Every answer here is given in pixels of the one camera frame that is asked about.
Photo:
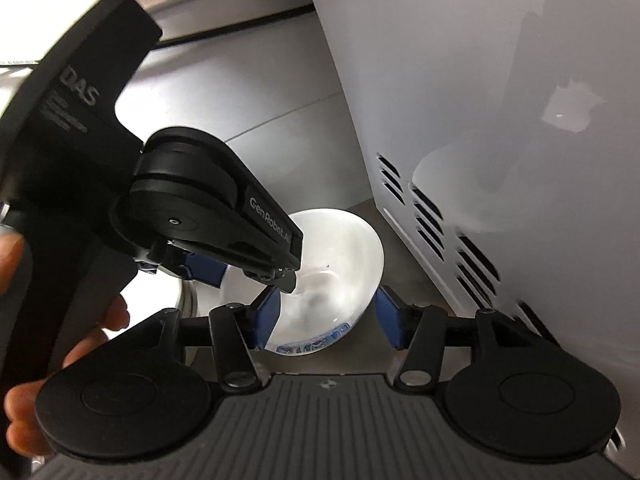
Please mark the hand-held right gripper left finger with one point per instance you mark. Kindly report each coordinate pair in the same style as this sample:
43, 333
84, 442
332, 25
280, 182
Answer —
269, 317

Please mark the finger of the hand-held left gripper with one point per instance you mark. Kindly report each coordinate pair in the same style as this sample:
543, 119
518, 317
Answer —
282, 280
205, 269

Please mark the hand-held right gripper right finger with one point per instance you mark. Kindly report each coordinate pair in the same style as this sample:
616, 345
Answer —
389, 317

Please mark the white bowl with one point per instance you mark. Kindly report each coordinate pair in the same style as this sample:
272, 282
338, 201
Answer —
340, 260

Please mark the person's left hand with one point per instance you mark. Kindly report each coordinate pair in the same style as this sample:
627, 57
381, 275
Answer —
112, 315

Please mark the white perforated appliance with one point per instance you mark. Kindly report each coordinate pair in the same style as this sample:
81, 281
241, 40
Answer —
475, 110

